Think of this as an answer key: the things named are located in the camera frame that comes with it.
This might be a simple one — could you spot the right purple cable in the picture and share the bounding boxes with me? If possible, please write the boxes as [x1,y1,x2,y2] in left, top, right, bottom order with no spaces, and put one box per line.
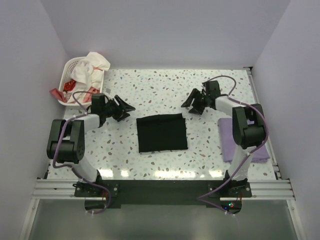
[197,75,270,207]

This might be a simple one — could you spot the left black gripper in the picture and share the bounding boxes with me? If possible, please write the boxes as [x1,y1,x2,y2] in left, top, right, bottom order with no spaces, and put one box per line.
[102,95,135,122]

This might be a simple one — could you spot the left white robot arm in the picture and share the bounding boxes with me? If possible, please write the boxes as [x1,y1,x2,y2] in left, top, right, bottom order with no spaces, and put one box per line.
[46,93,136,196]

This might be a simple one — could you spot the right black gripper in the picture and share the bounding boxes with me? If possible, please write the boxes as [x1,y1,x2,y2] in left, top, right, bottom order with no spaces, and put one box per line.
[181,88,210,115]

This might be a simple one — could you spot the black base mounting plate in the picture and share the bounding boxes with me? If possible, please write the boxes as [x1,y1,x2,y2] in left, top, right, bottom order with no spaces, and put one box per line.
[73,180,253,214]

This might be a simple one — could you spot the aluminium frame rail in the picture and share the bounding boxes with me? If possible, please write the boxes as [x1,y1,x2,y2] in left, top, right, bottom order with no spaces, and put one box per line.
[31,179,295,200]

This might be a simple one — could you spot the pink red garment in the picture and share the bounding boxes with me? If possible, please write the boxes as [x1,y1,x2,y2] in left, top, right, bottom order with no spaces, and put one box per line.
[49,79,100,104]

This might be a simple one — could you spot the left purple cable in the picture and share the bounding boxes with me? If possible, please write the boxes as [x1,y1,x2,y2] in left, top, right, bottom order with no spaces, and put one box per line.
[51,91,112,208]

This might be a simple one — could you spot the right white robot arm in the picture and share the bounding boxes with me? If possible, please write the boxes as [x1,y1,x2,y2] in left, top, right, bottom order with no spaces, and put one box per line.
[181,75,269,197]

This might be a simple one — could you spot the white laundry basket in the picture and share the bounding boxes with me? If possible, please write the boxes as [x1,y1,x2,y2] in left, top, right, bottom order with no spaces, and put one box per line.
[57,57,106,110]

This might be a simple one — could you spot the folded purple t shirt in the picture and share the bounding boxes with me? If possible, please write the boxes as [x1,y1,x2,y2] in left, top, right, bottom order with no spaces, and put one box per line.
[217,117,271,163]

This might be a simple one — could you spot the black t shirt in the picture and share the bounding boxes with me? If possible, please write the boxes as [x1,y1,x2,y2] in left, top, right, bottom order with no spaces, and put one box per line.
[136,113,188,153]

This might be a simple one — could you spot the white t shirt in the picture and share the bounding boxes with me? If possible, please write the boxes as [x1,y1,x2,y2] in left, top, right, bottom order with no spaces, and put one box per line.
[70,52,111,105]

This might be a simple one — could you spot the purple cable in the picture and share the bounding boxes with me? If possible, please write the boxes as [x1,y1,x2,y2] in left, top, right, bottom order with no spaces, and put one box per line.
[51,91,112,208]
[197,75,270,207]

